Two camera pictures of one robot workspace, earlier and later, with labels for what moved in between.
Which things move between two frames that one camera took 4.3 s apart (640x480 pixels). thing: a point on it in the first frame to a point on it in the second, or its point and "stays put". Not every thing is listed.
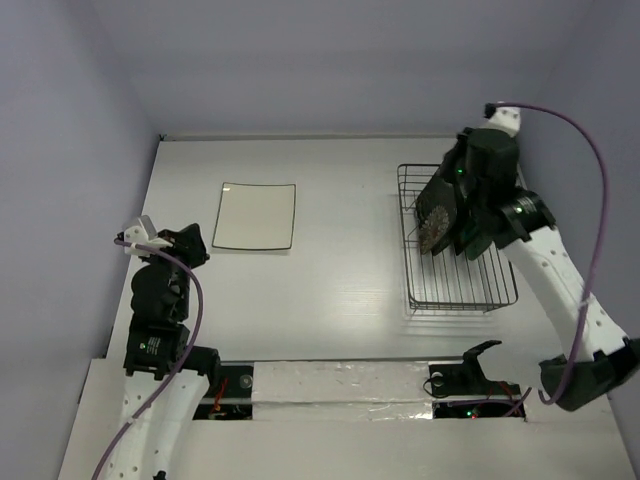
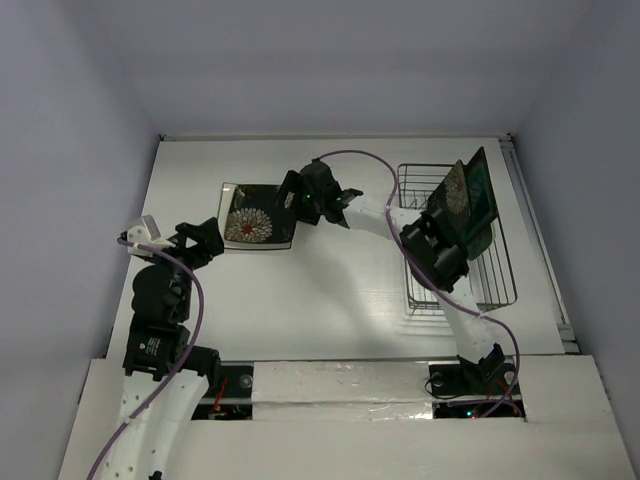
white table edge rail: x=304 y=137 stays put
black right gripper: x=463 y=201 to x=298 y=195
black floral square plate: x=436 y=212 to x=250 y=217
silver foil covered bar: x=341 y=391 stays put
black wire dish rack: x=449 y=281 stays put
